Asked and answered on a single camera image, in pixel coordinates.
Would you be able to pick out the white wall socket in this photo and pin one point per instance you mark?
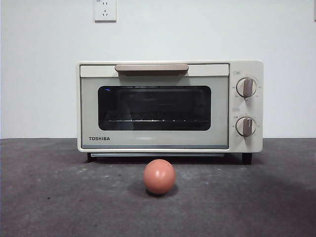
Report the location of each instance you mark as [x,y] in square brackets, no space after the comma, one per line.
[105,11]

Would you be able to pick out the cream toaster oven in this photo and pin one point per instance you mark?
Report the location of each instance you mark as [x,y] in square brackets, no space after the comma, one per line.
[247,69]

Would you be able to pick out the brown egg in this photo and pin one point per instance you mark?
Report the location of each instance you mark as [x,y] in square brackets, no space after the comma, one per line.
[159,177]

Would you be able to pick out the beige oven knob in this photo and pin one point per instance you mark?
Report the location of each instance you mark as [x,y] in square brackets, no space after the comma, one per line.
[246,87]
[246,126]

